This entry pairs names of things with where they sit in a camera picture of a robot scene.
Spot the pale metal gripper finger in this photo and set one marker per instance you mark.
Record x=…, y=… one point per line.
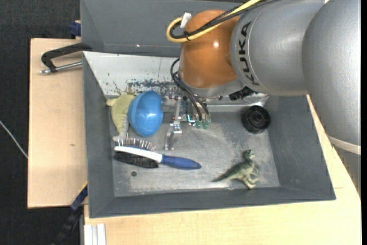
x=177, y=128
x=168, y=142

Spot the white and blue brush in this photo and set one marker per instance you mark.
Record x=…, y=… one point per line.
x=177, y=161

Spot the hairbrush with red-tipped pins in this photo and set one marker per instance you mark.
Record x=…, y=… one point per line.
x=140, y=144

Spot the blue plastic bowl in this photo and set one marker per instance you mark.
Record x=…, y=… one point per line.
x=144, y=114

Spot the grey metal bin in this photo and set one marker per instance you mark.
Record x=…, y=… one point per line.
x=206, y=152

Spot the green toy dinosaur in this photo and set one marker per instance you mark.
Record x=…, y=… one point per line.
x=243, y=170

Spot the brown cardboard board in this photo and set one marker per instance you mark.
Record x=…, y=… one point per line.
x=54, y=129

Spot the black cylinder on white bracket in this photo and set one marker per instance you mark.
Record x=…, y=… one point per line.
x=256, y=119

